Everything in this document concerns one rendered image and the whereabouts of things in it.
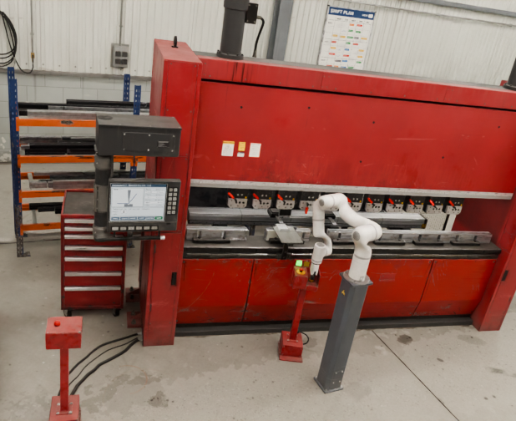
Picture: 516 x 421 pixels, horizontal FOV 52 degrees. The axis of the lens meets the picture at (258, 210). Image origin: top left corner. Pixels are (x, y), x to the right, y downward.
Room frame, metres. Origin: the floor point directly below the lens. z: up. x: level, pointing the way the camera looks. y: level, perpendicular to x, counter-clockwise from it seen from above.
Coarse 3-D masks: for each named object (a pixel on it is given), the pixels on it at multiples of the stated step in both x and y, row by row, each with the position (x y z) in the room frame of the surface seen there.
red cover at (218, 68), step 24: (216, 72) 3.73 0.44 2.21; (240, 72) 3.78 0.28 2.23; (264, 72) 3.83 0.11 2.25; (288, 72) 3.89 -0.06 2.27; (312, 72) 3.94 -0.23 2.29; (336, 72) 4.03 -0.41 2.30; (384, 96) 4.14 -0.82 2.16; (408, 96) 4.20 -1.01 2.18; (432, 96) 4.27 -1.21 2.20; (456, 96) 4.34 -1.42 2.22; (480, 96) 4.41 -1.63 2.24; (504, 96) 4.48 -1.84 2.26
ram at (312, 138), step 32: (224, 96) 3.77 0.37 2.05; (256, 96) 3.84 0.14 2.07; (288, 96) 3.92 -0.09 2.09; (320, 96) 3.99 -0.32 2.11; (352, 96) 4.07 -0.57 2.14; (224, 128) 3.77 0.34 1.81; (256, 128) 3.85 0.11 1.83; (288, 128) 3.93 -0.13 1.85; (320, 128) 4.01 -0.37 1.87; (352, 128) 4.09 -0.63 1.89; (384, 128) 4.18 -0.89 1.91; (416, 128) 4.27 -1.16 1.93; (448, 128) 4.36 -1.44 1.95; (480, 128) 4.46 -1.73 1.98; (512, 128) 4.55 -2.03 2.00; (224, 160) 3.78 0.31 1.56; (256, 160) 3.86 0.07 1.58; (288, 160) 3.94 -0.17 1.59; (320, 160) 4.03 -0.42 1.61; (352, 160) 4.11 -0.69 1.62; (384, 160) 4.20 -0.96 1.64; (416, 160) 4.29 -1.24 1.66; (448, 160) 4.39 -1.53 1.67; (480, 160) 4.49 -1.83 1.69; (512, 160) 4.59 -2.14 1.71; (352, 192) 4.14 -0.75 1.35; (384, 192) 4.23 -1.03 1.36; (512, 192) 4.63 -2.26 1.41
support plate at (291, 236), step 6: (276, 228) 3.94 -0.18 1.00; (288, 228) 3.97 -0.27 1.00; (276, 234) 3.84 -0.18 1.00; (282, 234) 3.85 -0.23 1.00; (288, 234) 3.87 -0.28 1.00; (294, 234) 3.88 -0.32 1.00; (282, 240) 3.75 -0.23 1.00; (288, 240) 3.76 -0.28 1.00; (294, 240) 3.78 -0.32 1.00; (300, 240) 3.80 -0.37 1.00
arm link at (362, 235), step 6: (360, 228) 3.28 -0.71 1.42; (366, 228) 3.29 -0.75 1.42; (372, 228) 3.32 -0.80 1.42; (354, 234) 3.28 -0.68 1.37; (360, 234) 3.25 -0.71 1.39; (366, 234) 3.26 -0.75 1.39; (372, 234) 3.29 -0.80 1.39; (354, 240) 3.28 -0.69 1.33; (360, 240) 3.24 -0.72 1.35; (366, 240) 3.25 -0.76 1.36; (372, 240) 3.31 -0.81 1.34; (360, 246) 3.27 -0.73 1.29; (366, 246) 3.26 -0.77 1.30; (354, 252) 3.34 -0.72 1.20; (360, 252) 3.29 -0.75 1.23; (366, 252) 3.28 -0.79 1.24; (360, 258) 3.29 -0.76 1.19; (366, 258) 3.29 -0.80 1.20
